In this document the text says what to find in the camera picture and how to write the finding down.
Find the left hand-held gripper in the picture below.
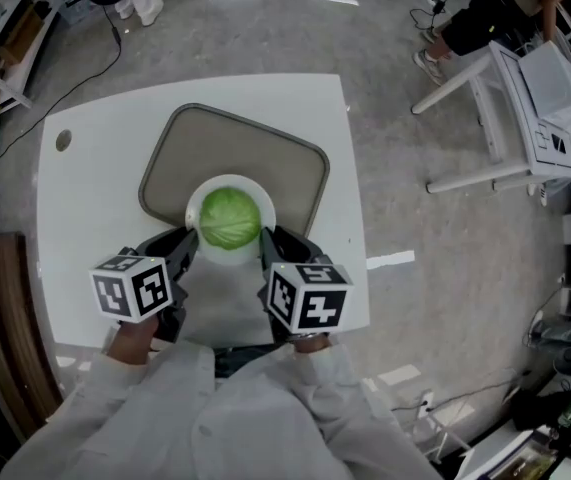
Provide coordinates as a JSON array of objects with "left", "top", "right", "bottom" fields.
[{"left": 88, "top": 226, "right": 200, "bottom": 344}]

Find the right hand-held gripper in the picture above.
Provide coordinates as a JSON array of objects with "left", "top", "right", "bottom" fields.
[{"left": 257, "top": 226, "right": 354, "bottom": 344}]

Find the white plate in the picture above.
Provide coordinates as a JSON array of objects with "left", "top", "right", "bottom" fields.
[{"left": 184, "top": 173, "right": 279, "bottom": 268}]

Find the green cabbage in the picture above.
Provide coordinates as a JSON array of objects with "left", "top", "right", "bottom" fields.
[{"left": 198, "top": 186, "right": 263, "bottom": 252}]

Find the grey tray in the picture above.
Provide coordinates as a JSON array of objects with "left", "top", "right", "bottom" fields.
[{"left": 138, "top": 102, "right": 331, "bottom": 239}]

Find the person's right forearm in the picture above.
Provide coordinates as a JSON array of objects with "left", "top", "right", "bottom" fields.
[{"left": 284, "top": 334, "right": 441, "bottom": 480}]

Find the person's left forearm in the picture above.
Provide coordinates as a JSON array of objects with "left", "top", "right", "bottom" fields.
[{"left": 0, "top": 315, "right": 216, "bottom": 480}]

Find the person's torso in white coat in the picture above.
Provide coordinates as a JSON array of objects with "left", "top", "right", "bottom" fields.
[{"left": 184, "top": 345, "right": 366, "bottom": 480}]

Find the white side table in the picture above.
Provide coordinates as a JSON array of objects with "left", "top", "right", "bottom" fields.
[{"left": 411, "top": 40, "right": 571, "bottom": 195}]

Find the white power strip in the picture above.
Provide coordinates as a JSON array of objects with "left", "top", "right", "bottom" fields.
[{"left": 417, "top": 389, "right": 437, "bottom": 418}]

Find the white metal shelving rack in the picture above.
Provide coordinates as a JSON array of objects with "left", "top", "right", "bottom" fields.
[{"left": 0, "top": 0, "right": 74, "bottom": 118}]

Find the large open cardboard box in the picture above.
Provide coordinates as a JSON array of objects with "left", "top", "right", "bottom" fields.
[{"left": 0, "top": 5, "right": 49, "bottom": 67}]

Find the white boxy appliance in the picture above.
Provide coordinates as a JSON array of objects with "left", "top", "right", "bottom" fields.
[{"left": 518, "top": 40, "right": 571, "bottom": 132}]

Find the glass display box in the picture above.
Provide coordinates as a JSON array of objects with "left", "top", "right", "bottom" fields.
[{"left": 457, "top": 427, "right": 571, "bottom": 480}]

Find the black cable with plug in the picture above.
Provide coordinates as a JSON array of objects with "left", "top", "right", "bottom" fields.
[{"left": 0, "top": 5, "right": 124, "bottom": 169}]

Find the black floor cable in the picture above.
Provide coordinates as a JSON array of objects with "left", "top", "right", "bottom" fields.
[{"left": 389, "top": 369, "right": 534, "bottom": 414}]

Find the white metal frame stand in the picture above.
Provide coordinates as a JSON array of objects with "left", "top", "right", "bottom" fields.
[{"left": 404, "top": 401, "right": 472, "bottom": 465}]

